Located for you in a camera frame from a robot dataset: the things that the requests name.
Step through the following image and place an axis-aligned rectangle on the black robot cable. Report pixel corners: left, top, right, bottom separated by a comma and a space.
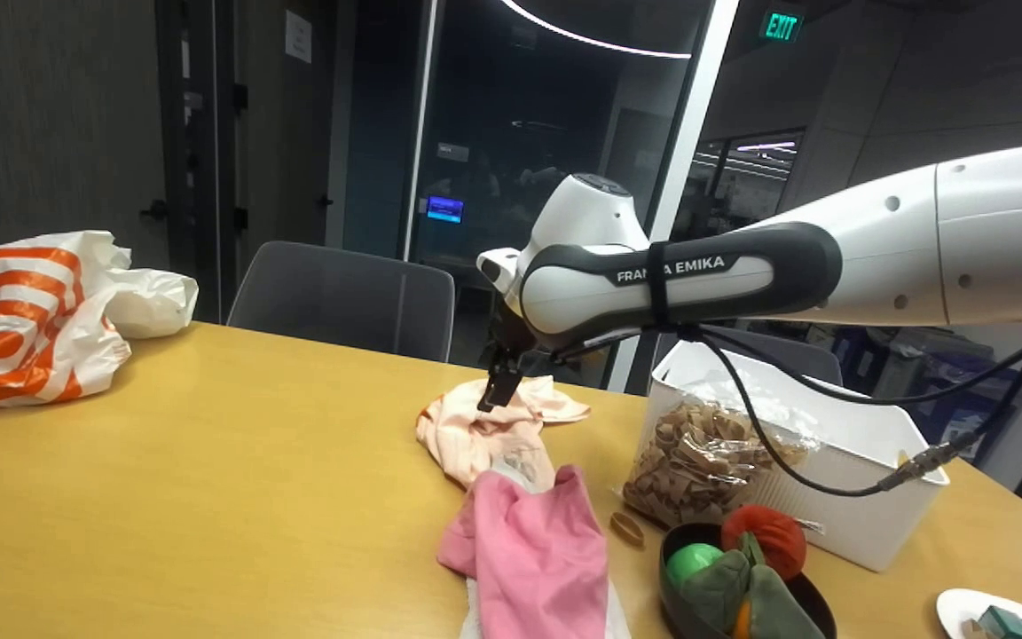
564, 321, 1022, 501

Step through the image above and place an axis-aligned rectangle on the green exit sign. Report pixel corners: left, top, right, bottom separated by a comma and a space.
758, 6, 805, 48

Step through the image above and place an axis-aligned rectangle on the ring ceiling light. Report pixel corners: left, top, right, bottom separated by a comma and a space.
492, 0, 700, 66

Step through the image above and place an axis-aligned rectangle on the pink shirt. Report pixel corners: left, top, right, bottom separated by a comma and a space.
431, 463, 615, 639

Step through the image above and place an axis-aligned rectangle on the dark green plush vegetable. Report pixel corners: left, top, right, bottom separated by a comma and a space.
673, 532, 829, 639

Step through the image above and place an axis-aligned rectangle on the white paper plate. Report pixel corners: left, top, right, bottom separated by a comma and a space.
930, 584, 1022, 639

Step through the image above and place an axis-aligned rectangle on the bright green toy ball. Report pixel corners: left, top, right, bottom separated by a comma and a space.
660, 541, 728, 598

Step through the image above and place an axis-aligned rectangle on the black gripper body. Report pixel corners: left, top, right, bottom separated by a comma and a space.
470, 288, 547, 415

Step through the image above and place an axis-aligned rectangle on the grey chair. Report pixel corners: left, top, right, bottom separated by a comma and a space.
223, 237, 457, 365

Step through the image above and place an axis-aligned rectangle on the tan rubber band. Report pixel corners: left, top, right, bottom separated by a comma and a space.
606, 503, 653, 552

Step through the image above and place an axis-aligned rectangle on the clear bag of rubber bands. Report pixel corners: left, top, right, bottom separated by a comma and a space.
617, 396, 812, 532

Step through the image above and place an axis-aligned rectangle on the white pillar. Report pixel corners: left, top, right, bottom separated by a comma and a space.
602, 0, 742, 399

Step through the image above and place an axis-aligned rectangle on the white plastic bin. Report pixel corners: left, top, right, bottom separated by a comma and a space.
644, 339, 954, 577

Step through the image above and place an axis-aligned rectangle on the dark bowl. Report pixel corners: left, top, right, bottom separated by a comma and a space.
653, 519, 837, 639

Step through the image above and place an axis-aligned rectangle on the white and orange plastic bag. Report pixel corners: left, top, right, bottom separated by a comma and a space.
0, 229, 201, 412

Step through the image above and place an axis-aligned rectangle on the peach shirt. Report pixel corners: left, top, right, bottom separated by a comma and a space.
411, 373, 597, 499

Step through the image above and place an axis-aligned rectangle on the red plush fruit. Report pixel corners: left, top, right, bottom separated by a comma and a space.
716, 503, 807, 586

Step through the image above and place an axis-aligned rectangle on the orange toy fruit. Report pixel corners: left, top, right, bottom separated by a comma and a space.
728, 594, 758, 639

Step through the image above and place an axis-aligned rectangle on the blue wall display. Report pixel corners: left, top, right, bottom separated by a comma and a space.
419, 192, 468, 229

